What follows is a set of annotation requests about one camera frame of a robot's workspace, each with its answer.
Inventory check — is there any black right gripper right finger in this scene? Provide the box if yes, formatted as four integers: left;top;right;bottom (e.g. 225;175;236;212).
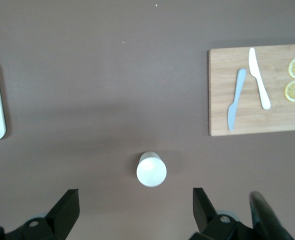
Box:
188;187;255;240

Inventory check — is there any brown table cover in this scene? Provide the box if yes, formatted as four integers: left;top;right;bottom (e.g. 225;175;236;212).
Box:
0;0;295;240

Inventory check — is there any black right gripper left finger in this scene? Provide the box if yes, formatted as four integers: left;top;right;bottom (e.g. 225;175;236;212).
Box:
0;188;80;240

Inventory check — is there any white plastic knife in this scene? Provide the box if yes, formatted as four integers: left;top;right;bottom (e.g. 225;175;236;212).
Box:
248;47;272;111

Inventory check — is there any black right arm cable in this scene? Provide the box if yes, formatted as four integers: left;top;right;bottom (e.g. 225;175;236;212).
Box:
248;191;295;240

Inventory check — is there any white cup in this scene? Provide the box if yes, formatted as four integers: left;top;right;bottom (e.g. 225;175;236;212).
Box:
136;151;168;188

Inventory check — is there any wooden cutting board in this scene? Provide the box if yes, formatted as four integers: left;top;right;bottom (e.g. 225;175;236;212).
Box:
207;43;295;137

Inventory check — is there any grey plastic knife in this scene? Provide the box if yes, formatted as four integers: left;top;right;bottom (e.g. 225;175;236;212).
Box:
227;68;247;132

